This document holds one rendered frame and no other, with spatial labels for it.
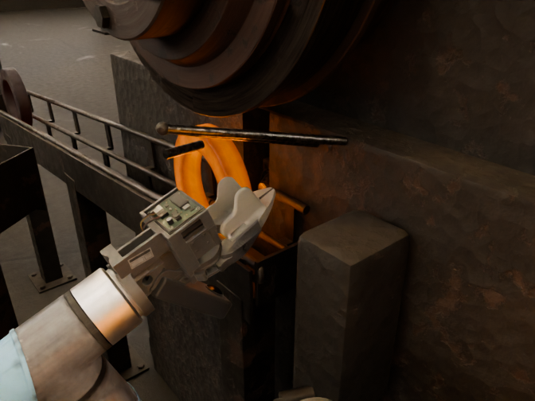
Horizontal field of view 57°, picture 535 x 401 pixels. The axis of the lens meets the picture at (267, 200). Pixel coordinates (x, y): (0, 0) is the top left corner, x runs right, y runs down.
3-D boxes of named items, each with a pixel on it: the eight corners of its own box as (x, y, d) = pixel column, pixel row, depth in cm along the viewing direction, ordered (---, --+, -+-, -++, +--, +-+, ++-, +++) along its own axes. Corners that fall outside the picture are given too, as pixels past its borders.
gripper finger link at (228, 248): (265, 225, 57) (205, 273, 54) (269, 235, 58) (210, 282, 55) (242, 210, 61) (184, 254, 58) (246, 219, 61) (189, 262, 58)
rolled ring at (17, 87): (9, 71, 137) (21, 69, 139) (-6, 66, 151) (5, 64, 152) (26, 135, 144) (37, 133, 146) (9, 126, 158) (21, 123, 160)
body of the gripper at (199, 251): (214, 207, 52) (118, 278, 48) (240, 260, 58) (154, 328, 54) (179, 182, 58) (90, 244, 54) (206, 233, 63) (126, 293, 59)
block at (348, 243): (346, 356, 68) (361, 201, 57) (393, 392, 63) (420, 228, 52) (288, 396, 62) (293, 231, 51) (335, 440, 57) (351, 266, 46)
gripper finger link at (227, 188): (262, 161, 59) (201, 205, 56) (275, 197, 63) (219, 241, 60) (247, 153, 61) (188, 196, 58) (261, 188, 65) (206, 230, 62)
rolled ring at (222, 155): (217, 125, 61) (240, 120, 62) (163, 128, 76) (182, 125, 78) (244, 266, 65) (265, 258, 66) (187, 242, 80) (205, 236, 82)
